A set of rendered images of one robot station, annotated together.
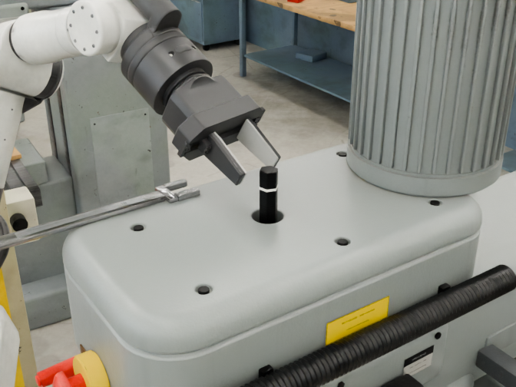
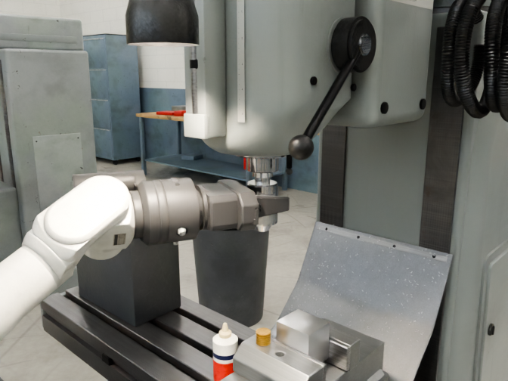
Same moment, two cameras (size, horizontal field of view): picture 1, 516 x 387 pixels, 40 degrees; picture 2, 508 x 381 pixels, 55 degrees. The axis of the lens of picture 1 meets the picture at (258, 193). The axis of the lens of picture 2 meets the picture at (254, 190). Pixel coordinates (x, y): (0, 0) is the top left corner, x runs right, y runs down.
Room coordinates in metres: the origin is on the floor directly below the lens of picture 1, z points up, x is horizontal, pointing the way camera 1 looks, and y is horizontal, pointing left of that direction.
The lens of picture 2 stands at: (0.03, 0.16, 1.42)
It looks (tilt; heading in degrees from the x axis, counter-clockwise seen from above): 14 degrees down; 347
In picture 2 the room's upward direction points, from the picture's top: straight up
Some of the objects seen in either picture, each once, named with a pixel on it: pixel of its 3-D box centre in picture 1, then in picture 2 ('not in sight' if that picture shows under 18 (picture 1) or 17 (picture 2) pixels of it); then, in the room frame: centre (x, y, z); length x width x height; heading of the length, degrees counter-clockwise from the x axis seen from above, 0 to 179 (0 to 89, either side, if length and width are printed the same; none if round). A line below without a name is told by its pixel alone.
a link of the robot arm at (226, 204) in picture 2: not in sight; (203, 209); (0.70, 0.08, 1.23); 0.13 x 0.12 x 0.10; 9
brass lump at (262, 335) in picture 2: not in sight; (263, 336); (0.65, 0.00, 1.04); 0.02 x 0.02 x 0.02
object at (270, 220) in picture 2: not in sight; (261, 205); (0.72, -0.01, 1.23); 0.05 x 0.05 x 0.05
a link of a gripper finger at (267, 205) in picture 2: not in sight; (270, 205); (0.68, -0.02, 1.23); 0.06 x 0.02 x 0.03; 99
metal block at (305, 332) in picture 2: not in sight; (302, 339); (0.65, -0.06, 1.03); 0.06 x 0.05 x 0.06; 34
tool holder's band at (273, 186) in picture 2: not in sight; (262, 185); (0.72, -0.01, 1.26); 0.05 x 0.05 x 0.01
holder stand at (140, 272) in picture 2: not in sight; (125, 258); (1.06, 0.21, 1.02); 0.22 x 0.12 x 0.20; 35
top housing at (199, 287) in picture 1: (277, 269); not in sight; (0.72, -0.02, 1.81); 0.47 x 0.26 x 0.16; 124
